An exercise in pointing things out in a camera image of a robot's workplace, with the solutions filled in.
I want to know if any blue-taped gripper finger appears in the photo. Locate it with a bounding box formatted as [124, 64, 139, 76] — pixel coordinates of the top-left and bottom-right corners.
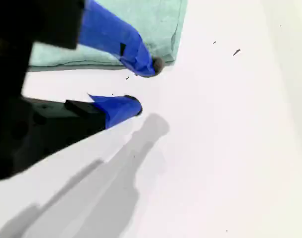
[23, 93, 143, 169]
[42, 0, 165, 78]

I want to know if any pale green t-shirt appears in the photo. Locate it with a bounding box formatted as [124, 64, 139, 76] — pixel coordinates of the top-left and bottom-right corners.
[28, 0, 189, 72]

